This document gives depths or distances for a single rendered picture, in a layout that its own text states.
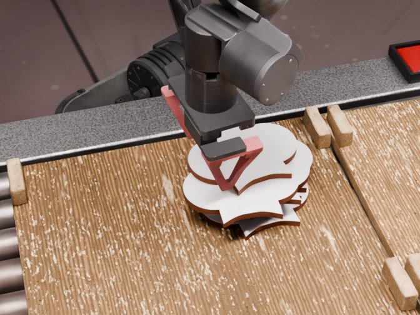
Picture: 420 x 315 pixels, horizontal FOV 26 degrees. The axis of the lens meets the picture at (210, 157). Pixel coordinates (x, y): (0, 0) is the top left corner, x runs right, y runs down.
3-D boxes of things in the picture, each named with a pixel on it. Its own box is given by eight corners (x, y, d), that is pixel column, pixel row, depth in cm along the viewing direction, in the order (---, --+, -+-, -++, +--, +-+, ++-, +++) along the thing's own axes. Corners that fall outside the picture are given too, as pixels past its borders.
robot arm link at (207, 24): (213, -11, 96) (172, 9, 93) (259, 17, 93) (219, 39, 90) (212, 42, 101) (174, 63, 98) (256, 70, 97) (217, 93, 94)
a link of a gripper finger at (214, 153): (207, 210, 102) (208, 149, 96) (182, 169, 107) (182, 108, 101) (262, 193, 104) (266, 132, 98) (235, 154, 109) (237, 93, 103)
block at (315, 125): (302, 122, 122) (303, 105, 120) (315, 119, 122) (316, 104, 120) (317, 150, 118) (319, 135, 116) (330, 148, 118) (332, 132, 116)
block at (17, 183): (8, 174, 114) (4, 158, 113) (23, 171, 115) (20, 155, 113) (13, 207, 110) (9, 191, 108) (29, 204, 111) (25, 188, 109)
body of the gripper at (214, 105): (202, 145, 98) (202, 92, 93) (166, 90, 105) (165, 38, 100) (256, 130, 100) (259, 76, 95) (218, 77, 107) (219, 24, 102)
